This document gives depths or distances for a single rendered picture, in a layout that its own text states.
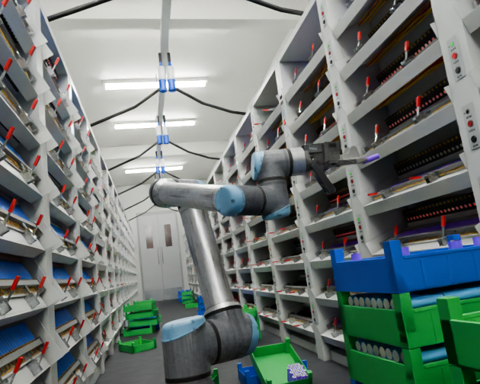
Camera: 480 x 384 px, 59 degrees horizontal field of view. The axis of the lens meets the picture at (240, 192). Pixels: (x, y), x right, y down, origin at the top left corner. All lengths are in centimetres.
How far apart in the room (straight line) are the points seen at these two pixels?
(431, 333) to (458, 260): 13
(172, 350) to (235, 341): 22
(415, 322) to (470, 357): 15
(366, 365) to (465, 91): 80
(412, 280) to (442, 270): 6
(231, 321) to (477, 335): 109
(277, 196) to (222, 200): 17
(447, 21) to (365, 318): 91
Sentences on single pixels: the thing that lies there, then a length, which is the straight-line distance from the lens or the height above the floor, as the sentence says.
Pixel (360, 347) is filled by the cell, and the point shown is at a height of 38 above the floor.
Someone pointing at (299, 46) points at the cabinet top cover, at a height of 174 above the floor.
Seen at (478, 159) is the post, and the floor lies 75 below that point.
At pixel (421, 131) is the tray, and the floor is 90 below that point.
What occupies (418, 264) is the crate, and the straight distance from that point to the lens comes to 72.
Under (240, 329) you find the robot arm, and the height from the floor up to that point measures 34.
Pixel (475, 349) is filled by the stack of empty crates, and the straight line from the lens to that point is 58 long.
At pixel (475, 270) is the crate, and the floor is 50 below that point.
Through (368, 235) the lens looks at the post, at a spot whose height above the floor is 61.
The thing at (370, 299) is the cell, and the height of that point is 47.
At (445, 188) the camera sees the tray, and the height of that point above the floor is 70.
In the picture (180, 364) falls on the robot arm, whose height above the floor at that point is 27.
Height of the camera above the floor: 55
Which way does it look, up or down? 10 degrees up
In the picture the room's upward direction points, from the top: 7 degrees counter-clockwise
